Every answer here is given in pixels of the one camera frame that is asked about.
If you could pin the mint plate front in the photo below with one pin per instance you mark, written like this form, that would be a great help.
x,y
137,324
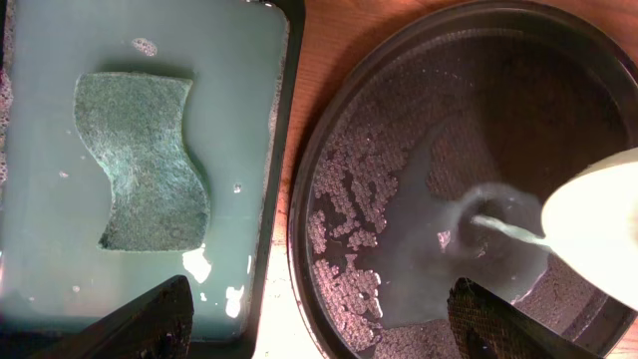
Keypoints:
x,y
590,222

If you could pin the green wet sponge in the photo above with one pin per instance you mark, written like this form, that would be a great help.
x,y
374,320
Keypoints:
x,y
131,124

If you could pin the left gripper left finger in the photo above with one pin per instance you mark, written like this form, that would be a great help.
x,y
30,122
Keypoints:
x,y
157,324

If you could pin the round black tray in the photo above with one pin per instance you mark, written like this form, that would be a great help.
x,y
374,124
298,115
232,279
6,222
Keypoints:
x,y
481,108

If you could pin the black rectangular sponge tray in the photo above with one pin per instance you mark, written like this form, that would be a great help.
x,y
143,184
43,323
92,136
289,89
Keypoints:
x,y
241,57

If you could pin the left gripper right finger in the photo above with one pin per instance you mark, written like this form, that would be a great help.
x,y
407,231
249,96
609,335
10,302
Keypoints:
x,y
487,327

